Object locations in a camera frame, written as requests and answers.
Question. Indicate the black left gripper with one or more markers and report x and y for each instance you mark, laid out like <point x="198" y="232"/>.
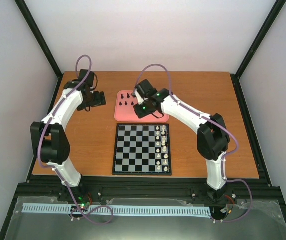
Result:
<point x="97" y="102"/>

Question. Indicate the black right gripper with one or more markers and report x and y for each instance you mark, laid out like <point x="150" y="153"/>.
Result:
<point x="139" y="114"/>

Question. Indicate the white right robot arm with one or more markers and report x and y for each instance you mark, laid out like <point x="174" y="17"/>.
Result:
<point x="211" y="138"/>

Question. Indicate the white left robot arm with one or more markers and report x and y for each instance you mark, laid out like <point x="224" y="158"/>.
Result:
<point x="49" y="141"/>

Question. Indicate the white chess pieces row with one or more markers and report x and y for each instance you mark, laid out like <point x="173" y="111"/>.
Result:
<point x="161" y="149"/>

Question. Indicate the pink plastic tray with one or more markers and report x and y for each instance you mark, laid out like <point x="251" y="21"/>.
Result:
<point x="125" y="113"/>

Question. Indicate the black and white chessboard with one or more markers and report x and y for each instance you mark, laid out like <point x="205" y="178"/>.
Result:
<point x="134" y="150"/>

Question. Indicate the black aluminium frame rail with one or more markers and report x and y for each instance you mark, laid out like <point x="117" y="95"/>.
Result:
<point x="100" y="189"/>

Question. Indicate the light blue slotted cable duct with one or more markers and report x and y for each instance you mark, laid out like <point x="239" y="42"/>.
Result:
<point x="119" y="210"/>

